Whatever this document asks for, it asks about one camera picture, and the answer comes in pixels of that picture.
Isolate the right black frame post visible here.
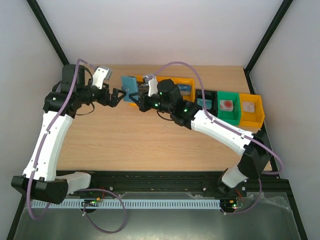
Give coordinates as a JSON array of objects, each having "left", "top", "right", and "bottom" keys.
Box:
[{"left": 244, "top": 0, "right": 295, "bottom": 71}]

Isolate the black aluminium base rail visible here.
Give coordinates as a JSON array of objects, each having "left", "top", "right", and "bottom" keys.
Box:
[{"left": 56, "top": 170, "right": 292, "bottom": 198}]

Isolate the light blue cable duct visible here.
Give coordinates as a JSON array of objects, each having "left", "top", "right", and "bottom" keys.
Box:
[{"left": 31, "top": 197, "right": 221, "bottom": 209}]

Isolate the teal leather card holder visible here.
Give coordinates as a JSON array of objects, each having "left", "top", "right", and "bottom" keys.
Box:
[{"left": 121, "top": 76, "right": 139, "bottom": 103}]

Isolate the blue card stack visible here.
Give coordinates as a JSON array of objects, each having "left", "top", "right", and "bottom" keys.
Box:
[{"left": 178, "top": 84, "right": 192, "bottom": 93}]

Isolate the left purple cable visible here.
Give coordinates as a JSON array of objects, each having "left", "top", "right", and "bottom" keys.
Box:
[{"left": 26, "top": 58, "right": 128, "bottom": 234}]

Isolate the far right orange bin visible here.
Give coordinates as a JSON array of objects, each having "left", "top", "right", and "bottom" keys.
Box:
[{"left": 239, "top": 93, "right": 265, "bottom": 129}]

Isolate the purple cable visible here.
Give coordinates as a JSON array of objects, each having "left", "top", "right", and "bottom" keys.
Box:
[
  {"left": 152, "top": 61, "right": 285, "bottom": 216},
  {"left": 26, "top": 58, "right": 128, "bottom": 234}
]

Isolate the black bin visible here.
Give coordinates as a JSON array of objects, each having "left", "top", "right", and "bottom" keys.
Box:
[{"left": 194, "top": 89, "right": 218, "bottom": 117}]

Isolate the white pink card stack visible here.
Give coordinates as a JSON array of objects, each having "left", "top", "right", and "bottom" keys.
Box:
[{"left": 242, "top": 101, "right": 255, "bottom": 113}]

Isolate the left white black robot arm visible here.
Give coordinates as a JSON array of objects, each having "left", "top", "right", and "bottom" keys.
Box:
[{"left": 11, "top": 64, "right": 126, "bottom": 204}]

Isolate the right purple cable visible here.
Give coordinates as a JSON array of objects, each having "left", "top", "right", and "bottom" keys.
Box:
[{"left": 152, "top": 61, "right": 285, "bottom": 216}]

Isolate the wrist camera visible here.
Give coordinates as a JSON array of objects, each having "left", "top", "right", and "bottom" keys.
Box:
[
  {"left": 142, "top": 73, "right": 158, "bottom": 97},
  {"left": 92, "top": 67, "right": 113, "bottom": 90}
]

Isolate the red white card stack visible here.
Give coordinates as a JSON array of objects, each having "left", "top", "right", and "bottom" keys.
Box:
[{"left": 219, "top": 99, "right": 234, "bottom": 112}]

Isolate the black frame post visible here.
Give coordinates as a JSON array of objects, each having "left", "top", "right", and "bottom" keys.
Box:
[
  {"left": 244, "top": 0, "right": 295, "bottom": 71},
  {"left": 26, "top": 0, "right": 70, "bottom": 66}
]

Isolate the orange bin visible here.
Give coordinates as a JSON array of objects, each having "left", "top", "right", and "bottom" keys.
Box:
[
  {"left": 239, "top": 93, "right": 265, "bottom": 129},
  {"left": 173, "top": 77, "right": 196, "bottom": 102},
  {"left": 133, "top": 75, "right": 149, "bottom": 92}
]

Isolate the teal card stack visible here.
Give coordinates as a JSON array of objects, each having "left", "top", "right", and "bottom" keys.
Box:
[{"left": 196, "top": 98, "right": 212, "bottom": 110}]

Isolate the left black frame post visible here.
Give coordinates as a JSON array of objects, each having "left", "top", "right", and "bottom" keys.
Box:
[{"left": 26, "top": 0, "right": 70, "bottom": 66}]

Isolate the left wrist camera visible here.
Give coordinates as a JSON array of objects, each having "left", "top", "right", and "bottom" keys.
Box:
[{"left": 92, "top": 67, "right": 113, "bottom": 90}]

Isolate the green bin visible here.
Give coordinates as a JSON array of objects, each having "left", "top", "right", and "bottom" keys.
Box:
[{"left": 217, "top": 91, "right": 242, "bottom": 126}]

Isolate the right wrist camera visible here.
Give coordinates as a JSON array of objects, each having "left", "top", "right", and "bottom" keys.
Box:
[{"left": 142, "top": 73, "right": 158, "bottom": 97}]

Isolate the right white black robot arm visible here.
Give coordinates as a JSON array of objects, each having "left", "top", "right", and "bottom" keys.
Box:
[{"left": 128, "top": 79, "right": 271, "bottom": 196}]

